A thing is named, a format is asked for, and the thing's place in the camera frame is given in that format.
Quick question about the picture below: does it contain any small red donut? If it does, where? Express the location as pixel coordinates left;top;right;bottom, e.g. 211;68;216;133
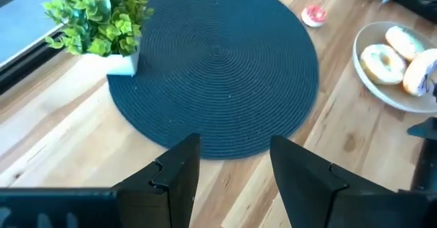
300;5;328;28

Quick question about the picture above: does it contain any large green frosted donut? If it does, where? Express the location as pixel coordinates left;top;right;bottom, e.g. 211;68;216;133
384;25;427;62

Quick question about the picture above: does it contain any beige plate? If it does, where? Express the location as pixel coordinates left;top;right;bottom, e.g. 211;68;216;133
352;20;437;114

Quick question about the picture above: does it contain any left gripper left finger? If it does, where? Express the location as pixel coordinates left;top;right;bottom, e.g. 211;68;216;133
113;132;201;228

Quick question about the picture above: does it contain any small green potted plant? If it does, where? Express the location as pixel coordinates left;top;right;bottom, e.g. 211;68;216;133
42;0;154;76

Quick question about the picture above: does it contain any large pink frosted donut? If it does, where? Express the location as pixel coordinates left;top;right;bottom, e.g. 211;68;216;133
402;48;437;98

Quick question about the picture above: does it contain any large white frosted donut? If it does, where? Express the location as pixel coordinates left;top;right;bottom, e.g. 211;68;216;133
360;43;408;85

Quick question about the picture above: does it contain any round black woven placemat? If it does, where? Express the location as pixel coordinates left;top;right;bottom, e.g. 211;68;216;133
107;0;320;160

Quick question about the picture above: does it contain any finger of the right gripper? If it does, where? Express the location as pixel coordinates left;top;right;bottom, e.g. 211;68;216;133
408;117;437;191

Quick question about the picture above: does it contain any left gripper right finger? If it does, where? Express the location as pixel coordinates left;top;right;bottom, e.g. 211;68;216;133
269;134;397;228

